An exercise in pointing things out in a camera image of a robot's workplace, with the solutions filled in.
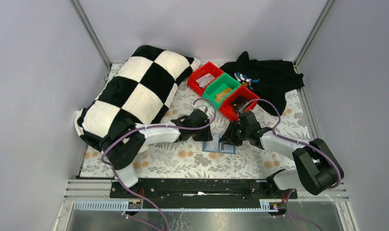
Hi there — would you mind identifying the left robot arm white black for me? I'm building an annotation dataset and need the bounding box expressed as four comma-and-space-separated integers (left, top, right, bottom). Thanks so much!
99, 109, 213, 188

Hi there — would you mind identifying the yellow item in green bin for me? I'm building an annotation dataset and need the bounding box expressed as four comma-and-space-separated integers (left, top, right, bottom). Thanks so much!
215, 88, 232, 103

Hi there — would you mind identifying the blue card holder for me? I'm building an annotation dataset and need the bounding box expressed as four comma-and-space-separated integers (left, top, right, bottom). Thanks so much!
202, 133, 236, 154

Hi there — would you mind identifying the near red plastic bin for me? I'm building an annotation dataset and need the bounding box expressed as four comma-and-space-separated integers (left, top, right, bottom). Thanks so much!
219, 86, 259, 121

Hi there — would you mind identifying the black cloth garment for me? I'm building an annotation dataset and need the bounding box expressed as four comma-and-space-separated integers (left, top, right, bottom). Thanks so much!
220, 51, 304, 116

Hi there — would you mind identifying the black white checkered pillow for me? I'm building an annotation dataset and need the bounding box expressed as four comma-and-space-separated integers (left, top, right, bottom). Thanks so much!
75, 45, 201, 151

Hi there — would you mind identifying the small colourful toy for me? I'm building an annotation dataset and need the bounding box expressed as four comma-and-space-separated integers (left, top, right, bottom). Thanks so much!
234, 72, 260, 89

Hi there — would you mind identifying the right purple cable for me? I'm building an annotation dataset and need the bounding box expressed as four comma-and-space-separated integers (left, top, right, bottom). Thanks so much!
237, 98, 343, 231

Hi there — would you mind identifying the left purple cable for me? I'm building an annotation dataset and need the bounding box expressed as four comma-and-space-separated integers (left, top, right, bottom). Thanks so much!
100, 98, 218, 231

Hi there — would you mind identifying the perforated metal rail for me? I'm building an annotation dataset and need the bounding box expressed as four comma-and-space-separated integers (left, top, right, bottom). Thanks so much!
74, 200, 278, 213

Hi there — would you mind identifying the purple cable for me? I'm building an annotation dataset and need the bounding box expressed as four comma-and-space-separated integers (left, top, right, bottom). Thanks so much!
100, 98, 218, 231
237, 98, 343, 231

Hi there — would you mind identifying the green plastic bin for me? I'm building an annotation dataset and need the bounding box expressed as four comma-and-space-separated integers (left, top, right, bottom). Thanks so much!
202, 73, 240, 109

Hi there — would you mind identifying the black object in bin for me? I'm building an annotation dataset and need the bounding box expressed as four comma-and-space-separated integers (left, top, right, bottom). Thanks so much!
230, 96, 249, 112

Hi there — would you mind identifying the far red plastic bin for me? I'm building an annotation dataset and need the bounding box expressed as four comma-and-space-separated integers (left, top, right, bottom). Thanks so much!
187, 62, 224, 96

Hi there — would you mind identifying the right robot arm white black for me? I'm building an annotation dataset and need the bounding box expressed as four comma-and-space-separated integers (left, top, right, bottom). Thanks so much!
219, 111, 344, 195

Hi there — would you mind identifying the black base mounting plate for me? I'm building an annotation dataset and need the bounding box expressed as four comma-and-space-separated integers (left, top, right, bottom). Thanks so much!
110, 178, 298, 207

